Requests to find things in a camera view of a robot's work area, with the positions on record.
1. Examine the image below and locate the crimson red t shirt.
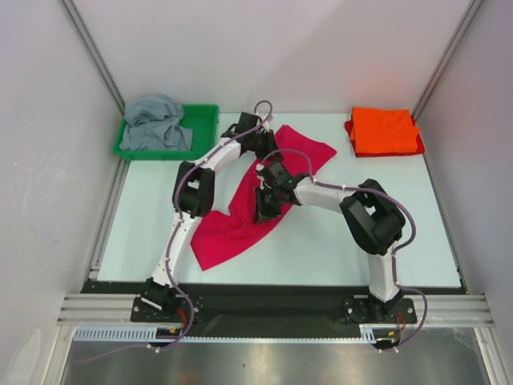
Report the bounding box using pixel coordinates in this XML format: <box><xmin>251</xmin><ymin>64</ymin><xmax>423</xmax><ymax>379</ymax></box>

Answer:
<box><xmin>191</xmin><ymin>125</ymin><xmax>337</xmax><ymax>270</ymax></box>

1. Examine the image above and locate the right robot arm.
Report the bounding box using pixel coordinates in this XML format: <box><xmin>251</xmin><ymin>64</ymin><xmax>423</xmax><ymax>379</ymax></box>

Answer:
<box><xmin>253</xmin><ymin>172</ymin><xmax>406</xmax><ymax>322</ymax></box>

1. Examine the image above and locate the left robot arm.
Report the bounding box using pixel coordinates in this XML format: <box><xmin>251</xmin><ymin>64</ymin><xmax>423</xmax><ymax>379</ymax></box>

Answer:
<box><xmin>141</xmin><ymin>125</ymin><xmax>277</xmax><ymax>321</ymax></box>

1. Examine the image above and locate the green plastic bin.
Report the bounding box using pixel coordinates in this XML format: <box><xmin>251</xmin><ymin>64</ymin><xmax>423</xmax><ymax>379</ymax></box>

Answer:
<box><xmin>112</xmin><ymin>104</ymin><xmax>219</xmax><ymax>161</ymax></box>

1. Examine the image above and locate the crumpled grey t shirt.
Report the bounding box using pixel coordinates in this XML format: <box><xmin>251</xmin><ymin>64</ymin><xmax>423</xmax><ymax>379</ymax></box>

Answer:
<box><xmin>119</xmin><ymin>95</ymin><xmax>193</xmax><ymax>152</ymax></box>

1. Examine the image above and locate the folded orange t shirt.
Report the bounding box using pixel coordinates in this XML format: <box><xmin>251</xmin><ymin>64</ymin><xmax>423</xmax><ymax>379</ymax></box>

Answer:
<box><xmin>348</xmin><ymin>107</ymin><xmax>420</xmax><ymax>139</ymax></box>

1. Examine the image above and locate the aluminium front extrusion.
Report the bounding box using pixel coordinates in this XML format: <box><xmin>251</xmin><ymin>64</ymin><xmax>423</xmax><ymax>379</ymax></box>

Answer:
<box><xmin>58</xmin><ymin>294</ymin><xmax>495</xmax><ymax>328</ymax></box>

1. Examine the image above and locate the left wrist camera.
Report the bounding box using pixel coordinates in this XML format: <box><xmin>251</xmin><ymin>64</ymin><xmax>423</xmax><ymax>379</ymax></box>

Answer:
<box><xmin>234</xmin><ymin>112</ymin><xmax>273</xmax><ymax>136</ymax></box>

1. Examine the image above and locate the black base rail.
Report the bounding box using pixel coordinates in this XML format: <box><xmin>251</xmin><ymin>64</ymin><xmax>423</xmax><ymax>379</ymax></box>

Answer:
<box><xmin>81</xmin><ymin>281</ymin><xmax>466</xmax><ymax>336</ymax></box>

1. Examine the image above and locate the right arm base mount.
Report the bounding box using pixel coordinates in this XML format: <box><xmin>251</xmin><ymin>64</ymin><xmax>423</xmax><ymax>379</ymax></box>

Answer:
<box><xmin>342</xmin><ymin>295</ymin><xmax>418</xmax><ymax>325</ymax></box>

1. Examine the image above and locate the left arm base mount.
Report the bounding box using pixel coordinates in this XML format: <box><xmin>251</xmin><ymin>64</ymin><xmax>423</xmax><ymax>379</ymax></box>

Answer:
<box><xmin>130</xmin><ymin>295</ymin><xmax>207</xmax><ymax>323</ymax></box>

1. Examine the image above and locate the white slotted cable duct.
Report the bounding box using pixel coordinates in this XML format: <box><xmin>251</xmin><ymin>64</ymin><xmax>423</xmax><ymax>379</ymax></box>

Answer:
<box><xmin>73</xmin><ymin>325</ymin><xmax>397</xmax><ymax>346</ymax></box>

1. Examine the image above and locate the aluminium frame post left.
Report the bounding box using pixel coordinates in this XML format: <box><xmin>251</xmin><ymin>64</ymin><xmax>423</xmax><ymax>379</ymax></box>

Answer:
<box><xmin>58</xmin><ymin>0</ymin><xmax>125</xmax><ymax>114</ymax></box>

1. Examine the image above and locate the aluminium frame post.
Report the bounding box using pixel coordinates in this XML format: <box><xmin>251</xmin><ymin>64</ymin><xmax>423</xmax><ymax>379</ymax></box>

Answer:
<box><xmin>413</xmin><ymin>0</ymin><xmax>486</xmax><ymax>120</ymax></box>
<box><xmin>58</xmin><ymin>0</ymin><xmax>125</xmax><ymax>114</ymax></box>

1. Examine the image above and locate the aluminium frame post right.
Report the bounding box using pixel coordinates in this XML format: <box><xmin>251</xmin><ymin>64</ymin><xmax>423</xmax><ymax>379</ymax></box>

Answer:
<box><xmin>413</xmin><ymin>0</ymin><xmax>486</xmax><ymax>120</ymax></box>

